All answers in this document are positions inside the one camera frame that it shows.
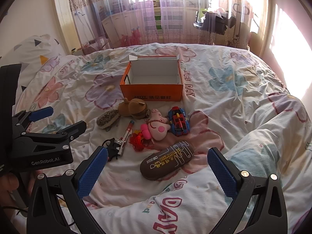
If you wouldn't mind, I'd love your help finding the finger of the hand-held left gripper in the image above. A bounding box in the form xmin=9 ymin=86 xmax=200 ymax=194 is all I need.
xmin=22 ymin=121 xmax=87 ymax=149
xmin=13 ymin=106 xmax=54 ymax=133

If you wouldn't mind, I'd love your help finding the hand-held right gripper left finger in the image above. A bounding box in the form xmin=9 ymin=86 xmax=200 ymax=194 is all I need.
xmin=26 ymin=146 xmax=109 ymax=234

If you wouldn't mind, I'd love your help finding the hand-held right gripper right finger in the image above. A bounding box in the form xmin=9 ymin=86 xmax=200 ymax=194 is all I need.
xmin=207 ymin=147 xmax=284 ymax=234

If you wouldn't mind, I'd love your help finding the grey hedgehog plush toy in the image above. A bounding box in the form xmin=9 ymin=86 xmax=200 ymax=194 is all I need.
xmin=97 ymin=110 xmax=120 ymax=129

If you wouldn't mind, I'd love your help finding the red tassel charm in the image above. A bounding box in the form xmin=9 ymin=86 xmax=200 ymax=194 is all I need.
xmin=129 ymin=132 xmax=156 ymax=153

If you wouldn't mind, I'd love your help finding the brown glasses case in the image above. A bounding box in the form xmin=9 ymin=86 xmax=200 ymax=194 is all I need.
xmin=140 ymin=141 xmax=195 ymax=180

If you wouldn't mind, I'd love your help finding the blue red toy car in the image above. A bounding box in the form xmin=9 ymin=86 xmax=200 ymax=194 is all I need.
xmin=168 ymin=106 xmax=191 ymax=136

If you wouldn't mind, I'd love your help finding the brown plush toy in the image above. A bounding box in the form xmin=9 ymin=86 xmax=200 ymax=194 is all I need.
xmin=118 ymin=98 xmax=148 ymax=119

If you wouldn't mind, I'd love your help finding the pink pig plush toy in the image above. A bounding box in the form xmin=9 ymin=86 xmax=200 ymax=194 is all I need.
xmin=140 ymin=108 xmax=170 ymax=141

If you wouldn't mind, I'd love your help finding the orange cardboard box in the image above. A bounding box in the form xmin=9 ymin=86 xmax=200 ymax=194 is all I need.
xmin=119 ymin=53 xmax=184 ymax=102

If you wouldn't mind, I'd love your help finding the person's left hand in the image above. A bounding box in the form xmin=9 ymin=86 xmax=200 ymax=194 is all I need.
xmin=0 ymin=171 xmax=20 ymax=195

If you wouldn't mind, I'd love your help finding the silver toy gun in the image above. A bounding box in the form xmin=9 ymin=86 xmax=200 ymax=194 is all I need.
xmin=102 ymin=120 xmax=135 ymax=162

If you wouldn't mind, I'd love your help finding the white triangle print pillow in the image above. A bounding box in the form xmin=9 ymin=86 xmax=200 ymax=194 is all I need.
xmin=0 ymin=34 xmax=67 ymax=108

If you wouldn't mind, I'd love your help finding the floral printed blanket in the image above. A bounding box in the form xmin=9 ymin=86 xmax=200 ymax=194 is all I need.
xmin=15 ymin=43 xmax=312 ymax=234

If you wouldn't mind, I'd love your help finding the white low cabinet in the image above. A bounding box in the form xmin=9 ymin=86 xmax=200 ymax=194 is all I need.
xmin=101 ymin=11 xmax=147 ymax=47

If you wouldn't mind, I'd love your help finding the sheer purple curtain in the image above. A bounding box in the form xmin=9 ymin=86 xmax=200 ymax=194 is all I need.
xmin=66 ymin=0 xmax=254 ymax=52

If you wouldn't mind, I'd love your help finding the white radiator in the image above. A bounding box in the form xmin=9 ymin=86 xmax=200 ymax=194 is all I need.
xmin=153 ymin=10 xmax=186 ymax=37

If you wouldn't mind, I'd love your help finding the black cable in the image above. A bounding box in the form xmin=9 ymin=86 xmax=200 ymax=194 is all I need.
xmin=0 ymin=194 xmax=75 ymax=226

